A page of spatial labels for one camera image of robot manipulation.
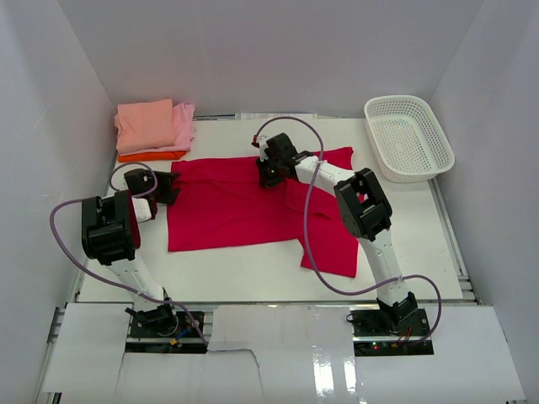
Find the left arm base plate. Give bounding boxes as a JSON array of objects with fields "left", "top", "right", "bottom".
[{"left": 125, "top": 311, "right": 207, "bottom": 354}]

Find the folded peach t shirt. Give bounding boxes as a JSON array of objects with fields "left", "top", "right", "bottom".
[{"left": 115, "top": 99, "right": 175, "bottom": 154}]

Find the folded orange t shirt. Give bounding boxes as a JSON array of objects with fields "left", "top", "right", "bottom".
[{"left": 117, "top": 151, "right": 187, "bottom": 163}]

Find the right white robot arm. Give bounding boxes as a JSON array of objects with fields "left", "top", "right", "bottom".
[{"left": 252, "top": 133, "right": 418, "bottom": 336}]

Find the red t shirt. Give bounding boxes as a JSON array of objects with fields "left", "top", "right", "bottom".
[{"left": 167, "top": 157, "right": 359, "bottom": 278}]

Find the white plastic basket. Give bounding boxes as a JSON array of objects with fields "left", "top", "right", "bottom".
[{"left": 364, "top": 95, "right": 456, "bottom": 183}]

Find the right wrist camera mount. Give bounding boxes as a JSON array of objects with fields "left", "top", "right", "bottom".
[{"left": 252, "top": 135, "right": 269, "bottom": 162}]

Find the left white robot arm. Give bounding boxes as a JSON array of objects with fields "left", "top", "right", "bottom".
[{"left": 82, "top": 168, "right": 180, "bottom": 336}]

